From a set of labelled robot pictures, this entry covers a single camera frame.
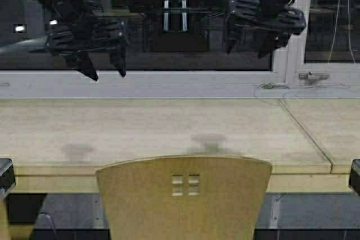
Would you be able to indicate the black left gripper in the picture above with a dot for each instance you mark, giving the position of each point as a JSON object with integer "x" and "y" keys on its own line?
{"x": 100, "y": 34}

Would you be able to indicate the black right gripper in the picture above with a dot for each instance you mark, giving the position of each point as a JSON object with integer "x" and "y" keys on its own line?
{"x": 279, "y": 24}

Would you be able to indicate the yellow wooden chair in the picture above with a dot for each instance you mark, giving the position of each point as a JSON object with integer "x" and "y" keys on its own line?
{"x": 19, "y": 213}
{"x": 184, "y": 197}

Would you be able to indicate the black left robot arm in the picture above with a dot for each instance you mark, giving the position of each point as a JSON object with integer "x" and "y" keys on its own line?
{"x": 72, "y": 12}

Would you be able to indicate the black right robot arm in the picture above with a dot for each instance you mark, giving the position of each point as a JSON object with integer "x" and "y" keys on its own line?
{"x": 209, "y": 35}

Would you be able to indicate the dark glass window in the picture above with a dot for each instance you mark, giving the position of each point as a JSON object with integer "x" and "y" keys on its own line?
{"x": 332, "y": 28}

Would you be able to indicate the long wooden counter table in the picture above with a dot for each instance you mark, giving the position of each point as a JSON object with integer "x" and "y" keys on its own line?
{"x": 57, "y": 145}

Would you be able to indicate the left base corner block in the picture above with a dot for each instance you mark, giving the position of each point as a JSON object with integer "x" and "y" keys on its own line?
{"x": 8, "y": 181}

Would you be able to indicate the base corner block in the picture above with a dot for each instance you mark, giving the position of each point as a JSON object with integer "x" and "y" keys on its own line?
{"x": 353, "y": 182}
{"x": 8, "y": 181}

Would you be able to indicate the right base corner block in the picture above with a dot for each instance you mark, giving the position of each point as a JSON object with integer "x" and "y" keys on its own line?
{"x": 353, "y": 182}

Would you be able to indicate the grey window handle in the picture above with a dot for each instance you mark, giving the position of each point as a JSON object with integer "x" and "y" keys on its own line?
{"x": 310, "y": 76}

